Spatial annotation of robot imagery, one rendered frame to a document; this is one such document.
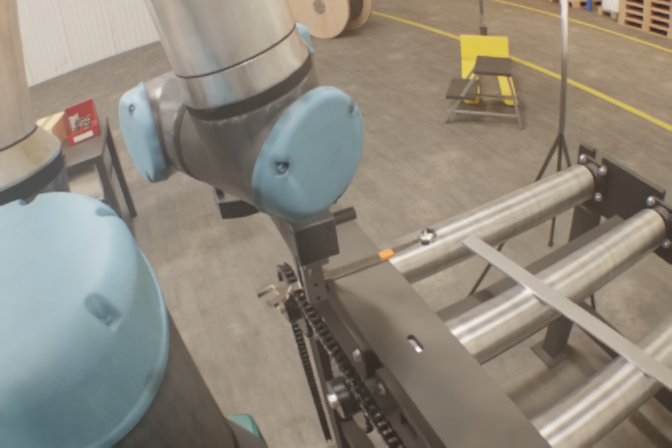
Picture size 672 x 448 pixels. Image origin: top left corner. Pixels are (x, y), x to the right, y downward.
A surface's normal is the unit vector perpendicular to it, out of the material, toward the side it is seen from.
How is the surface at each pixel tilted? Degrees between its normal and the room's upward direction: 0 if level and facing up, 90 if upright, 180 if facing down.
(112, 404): 85
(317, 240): 90
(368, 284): 0
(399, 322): 0
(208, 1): 97
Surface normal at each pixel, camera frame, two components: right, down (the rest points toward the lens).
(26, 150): 0.69, -0.60
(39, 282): -0.05, -0.82
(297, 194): 0.77, 0.33
